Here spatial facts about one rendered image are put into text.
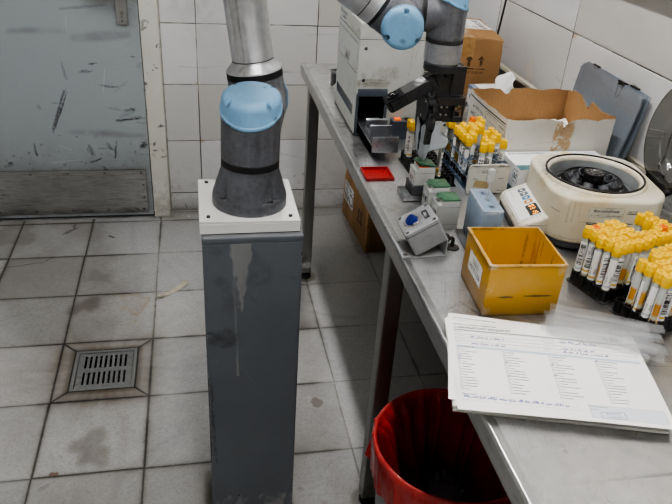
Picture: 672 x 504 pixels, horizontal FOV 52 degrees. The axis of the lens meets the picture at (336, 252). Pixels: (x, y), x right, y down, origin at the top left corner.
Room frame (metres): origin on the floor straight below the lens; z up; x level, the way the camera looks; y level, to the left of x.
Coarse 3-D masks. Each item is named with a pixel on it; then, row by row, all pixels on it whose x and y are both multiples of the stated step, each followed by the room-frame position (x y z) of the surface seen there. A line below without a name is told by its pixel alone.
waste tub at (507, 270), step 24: (480, 240) 1.08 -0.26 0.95; (504, 240) 1.09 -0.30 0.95; (528, 240) 1.10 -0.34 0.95; (480, 264) 1.00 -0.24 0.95; (504, 264) 0.96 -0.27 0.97; (528, 264) 0.97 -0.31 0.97; (552, 264) 0.97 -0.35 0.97; (480, 288) 0.98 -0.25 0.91; (504, 288) 0.96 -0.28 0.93; (528, 288) 0.97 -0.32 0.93; (552, 288) 0.97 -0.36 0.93; (480, 312) 0.96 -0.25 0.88; (504, 312) 0.96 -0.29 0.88; (528, 312) 0.97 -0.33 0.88
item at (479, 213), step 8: (472, 192) 1.23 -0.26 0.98; (480, 192) 1.23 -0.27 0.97; (472, 200) 1.22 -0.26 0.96; (480, 200) 1.20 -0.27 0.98; (488, 200) 1.20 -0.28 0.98; (496, 200) 1.20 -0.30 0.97; (472, 208) 1.21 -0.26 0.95; (480, 208) 1.17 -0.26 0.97; (488, 208) 1.16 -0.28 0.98; (496, 208) 1.17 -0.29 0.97; (472, 216) 1.21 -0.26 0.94; (480, 216) 1.16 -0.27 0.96; (488, 216) 1.15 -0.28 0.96; (496, 216) 1.15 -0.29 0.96; (464, 224) 1.24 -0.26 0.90; (472, 224) 1.20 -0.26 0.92; (480, 224) 1.15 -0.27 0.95; (488, 224) 1.15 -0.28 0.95; (496, 224) 1.15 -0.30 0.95; (456, 232) 1.24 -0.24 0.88; (464, 232) 1.23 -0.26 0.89; (464, 240) 1.20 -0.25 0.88; (464, 248) 1.17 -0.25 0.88
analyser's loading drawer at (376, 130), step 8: (360, 120) 1.78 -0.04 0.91; (368, 120) 1.70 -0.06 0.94; (376, 120) 1.71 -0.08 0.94; (384, 120) 1.71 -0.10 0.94; (368, 128) 1.70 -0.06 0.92; (376, 128) 1.66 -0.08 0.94; (384, 128) 1.66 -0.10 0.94; (368, 136) 1.66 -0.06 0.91; (376, 136) 1.66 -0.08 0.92; (384, 136) 1.66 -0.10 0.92; (376, 144) 1.60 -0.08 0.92; (384, 144) 1.61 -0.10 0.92; (392, 144) 1.61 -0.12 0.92; (376, 152) 1.60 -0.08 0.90; (384, 152) 1.61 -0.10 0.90; (392, 152) 1.61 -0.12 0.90
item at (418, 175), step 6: (414, 162) 1.42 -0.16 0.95; (414, 168) 1.40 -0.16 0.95; (420, 168) 1.39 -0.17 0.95; (426, 168) 1.39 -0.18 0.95; (432, 168) 1.40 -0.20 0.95; (414, 174) 1.39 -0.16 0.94; (420, 174) 1.39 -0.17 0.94; (426, 174) 1.39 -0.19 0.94; (432, 174) 1.40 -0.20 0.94; (414, 180) 1.39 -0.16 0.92; (420, 180) 1.39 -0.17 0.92; (426, 180) 1.39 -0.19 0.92
